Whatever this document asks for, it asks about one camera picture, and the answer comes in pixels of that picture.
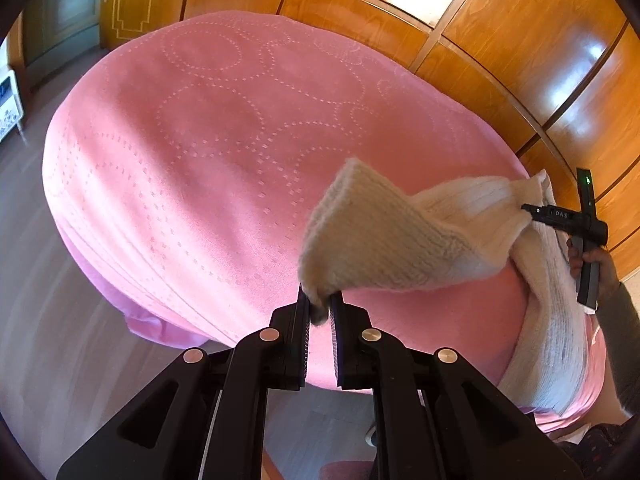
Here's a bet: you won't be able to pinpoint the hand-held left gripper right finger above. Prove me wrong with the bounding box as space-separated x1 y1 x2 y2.
327 292 586 480

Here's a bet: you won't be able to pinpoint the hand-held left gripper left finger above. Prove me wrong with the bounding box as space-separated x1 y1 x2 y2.
56 284 313 480

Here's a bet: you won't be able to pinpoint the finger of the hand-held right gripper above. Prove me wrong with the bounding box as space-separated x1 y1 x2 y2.
521 203 551 225

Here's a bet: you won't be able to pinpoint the white knit sweater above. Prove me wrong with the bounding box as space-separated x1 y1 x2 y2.
297 156 591 418

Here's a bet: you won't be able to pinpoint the person's right forearm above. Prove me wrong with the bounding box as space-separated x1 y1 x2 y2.
594 281 640 407

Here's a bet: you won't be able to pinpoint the person's right hand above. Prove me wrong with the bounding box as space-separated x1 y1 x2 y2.
566 237 624 312

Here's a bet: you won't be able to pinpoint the wooden wardrobe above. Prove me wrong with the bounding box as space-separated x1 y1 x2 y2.
100 0 640 281

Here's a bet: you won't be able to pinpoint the pink bed cover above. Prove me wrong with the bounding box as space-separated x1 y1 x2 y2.
42 12 608 433

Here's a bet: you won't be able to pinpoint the person's dark dotted trousers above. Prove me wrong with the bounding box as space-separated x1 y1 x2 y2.
556 421 640 480

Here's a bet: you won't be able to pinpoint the white appliance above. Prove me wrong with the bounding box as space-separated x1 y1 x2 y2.
0 69 27 144

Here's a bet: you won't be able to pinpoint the grey-green door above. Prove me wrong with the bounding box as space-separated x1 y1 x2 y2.
22 0 104 93

